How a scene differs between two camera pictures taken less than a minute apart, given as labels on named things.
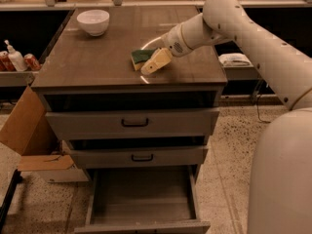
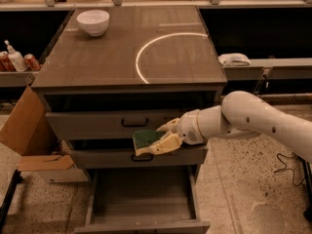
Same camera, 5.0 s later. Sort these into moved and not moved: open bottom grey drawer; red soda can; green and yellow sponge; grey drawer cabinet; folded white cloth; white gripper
Moved: white gripper; green and yellow sponge
Not moved: red soda can; folded white cloth; open bottom grey drawer; grey drawer cabinet
